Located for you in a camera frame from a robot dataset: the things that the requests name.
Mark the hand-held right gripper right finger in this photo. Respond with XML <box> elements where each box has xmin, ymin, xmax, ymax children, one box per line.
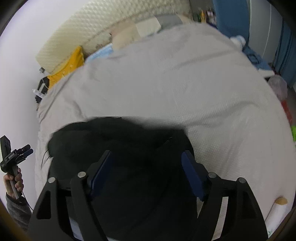
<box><xmin>181</xmin><ymin>150</ymin><xmax>269</xmax><ymax>241</ymax></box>

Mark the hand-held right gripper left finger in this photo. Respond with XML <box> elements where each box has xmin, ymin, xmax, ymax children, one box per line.
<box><xmin>27</xmin><ymin>150</ymin><xmax>114</xmax><ymax>241</ymax></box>

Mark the black puffer jacket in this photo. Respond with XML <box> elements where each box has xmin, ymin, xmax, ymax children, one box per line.
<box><xmin>40</xmin><ymin>116</ymin><xmax>199</xmax><ymax>241</ymax></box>

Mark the person's left forearm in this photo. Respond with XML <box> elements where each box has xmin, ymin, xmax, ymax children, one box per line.
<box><xmin>5</xmin><ymin>193</ymin><xmax>33</xmax><ymax>232</ymax></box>

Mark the person's left hand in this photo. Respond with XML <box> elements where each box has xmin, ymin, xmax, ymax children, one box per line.
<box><xmin>3</xmin><ymin>168</ymin><xmax>25</xmax><ymax>200</ymax></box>

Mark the black bag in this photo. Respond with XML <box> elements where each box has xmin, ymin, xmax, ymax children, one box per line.
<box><xmin>35</xmin><ymin>76</ymin><xmax>50</xmax><ymax>103</ymax></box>

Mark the yellow pillow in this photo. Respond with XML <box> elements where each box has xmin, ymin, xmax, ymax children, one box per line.
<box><xmin>47</xmin><ymin>46</ymin><xmax>85</xmax><ymax>90</ymax></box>

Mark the bed with grey sheet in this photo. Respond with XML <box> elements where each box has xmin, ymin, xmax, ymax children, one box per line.
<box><xmin>35</xmin><ymin>22</ymin><xmax>296</xmax><ymax>241</ymax></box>

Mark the red item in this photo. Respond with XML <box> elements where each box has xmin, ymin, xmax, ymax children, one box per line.
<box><xmin>282</xmin><ymin>100</ymin><xmax>293</xmax><ymax>123</ymax></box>

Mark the light blue cloth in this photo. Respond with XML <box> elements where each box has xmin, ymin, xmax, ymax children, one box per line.
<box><xmin>87</xmin><ymin>44</ymin><xmax>115</xmax><ymax>62</ymax></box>

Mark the clear plastic bag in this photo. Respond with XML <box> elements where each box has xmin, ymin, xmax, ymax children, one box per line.
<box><xmin>268</xmin><ymin>75</ymin><xmax>288</xmax><ymax>100</ymax></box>

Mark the blue towel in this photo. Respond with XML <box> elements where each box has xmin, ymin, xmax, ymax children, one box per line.
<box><xmin>243</xmin><ymin>46</ymin><xmax>274</xmax><ymax>77</ymax></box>

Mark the white plush toy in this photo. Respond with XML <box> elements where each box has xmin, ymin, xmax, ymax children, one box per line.
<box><xmin>229</xmin><ymin>35</ymin><xmax>247</xmax><ymax>49</ymax></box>

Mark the beige patchwork pillow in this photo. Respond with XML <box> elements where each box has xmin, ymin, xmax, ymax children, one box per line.
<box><xmin>110</xmin><ymin>17</ymin><xmax>162</xmax><ymax>50</ymax></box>

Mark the cream quilted headboard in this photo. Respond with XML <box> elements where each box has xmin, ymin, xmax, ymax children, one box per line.
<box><xmin>35</xmin><ymin>0</ymin><xmax>192</xmax><ymax>75</ymax></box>

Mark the grey pillow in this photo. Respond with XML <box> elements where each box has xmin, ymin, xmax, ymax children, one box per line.
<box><xmin>155</xmin><ymin>14</ymin><xmax>185</xmax><ymax>32</ymax></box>

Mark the blue curtain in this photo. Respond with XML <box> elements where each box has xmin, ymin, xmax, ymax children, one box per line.
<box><xmin>275</xmin><ymin>21</ymin><xmax>296</xmax><ymax>88</ymax></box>

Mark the blue padded board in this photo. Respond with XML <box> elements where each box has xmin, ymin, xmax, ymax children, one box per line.
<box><xmin>211</xmin><ymin>0</ymin><xmax>251</xmax><ymax>50</ymax></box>

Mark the group of small bottles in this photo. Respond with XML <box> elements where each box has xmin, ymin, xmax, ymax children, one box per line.
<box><xmin>196</xmin><ymin>8</ymin><xmax>216</xmax><ymax>25</ymax></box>

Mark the white wardrobe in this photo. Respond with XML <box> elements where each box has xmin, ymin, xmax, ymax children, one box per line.
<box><xmin>248</xmin><ymin>0</ymin><xmax>285</xmax><ymax>67</ymax></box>

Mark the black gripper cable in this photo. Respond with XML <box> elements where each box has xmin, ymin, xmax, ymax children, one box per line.
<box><xmin>20</xmin><ymin>190</ymin><xmax>35</xmax><ymax>212</ymax></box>

